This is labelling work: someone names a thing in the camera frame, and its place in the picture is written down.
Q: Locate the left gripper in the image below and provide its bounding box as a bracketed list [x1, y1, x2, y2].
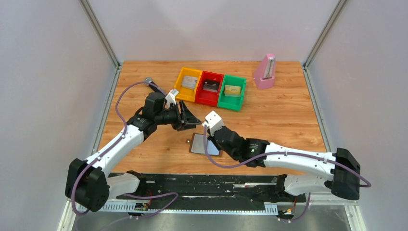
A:
[155, 100, 202, 132]

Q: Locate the red plastic bin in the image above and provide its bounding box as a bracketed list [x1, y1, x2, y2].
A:
[195, 71, 224, 106]

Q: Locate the pink metronome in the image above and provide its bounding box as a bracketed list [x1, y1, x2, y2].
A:
[253, 53, 276, 90]

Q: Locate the green plastic bin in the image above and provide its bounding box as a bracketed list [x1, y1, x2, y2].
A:
[217, 75, 247, 111]

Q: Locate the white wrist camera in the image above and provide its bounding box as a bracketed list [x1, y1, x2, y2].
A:
[202, 111, 224, 136]
[165, 89, 179, 109]

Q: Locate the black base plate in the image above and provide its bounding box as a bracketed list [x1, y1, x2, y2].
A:
[133, 174, 307, 211]

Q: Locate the black microphone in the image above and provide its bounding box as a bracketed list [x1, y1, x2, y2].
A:
[144, 77, 161, 93]

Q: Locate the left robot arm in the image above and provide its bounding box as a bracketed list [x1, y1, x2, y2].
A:
[65, 92, 201, 212]

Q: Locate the gold card in green bin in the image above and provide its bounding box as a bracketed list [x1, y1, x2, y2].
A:
[224, 85, 242, 97]

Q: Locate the black card in red bin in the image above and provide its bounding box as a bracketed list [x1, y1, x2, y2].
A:
[203, 79, 220, 93]

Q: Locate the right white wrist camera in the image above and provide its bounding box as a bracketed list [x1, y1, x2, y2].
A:
[202, 111, 224, 136]

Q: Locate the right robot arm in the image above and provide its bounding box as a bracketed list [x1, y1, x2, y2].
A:
[207, 126, 362, 201]

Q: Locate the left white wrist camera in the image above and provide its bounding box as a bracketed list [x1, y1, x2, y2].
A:
[165, 89, 179, 109]

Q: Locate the silver card in yellow bin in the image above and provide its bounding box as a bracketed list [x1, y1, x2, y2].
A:
[181, 75, 198, 90]

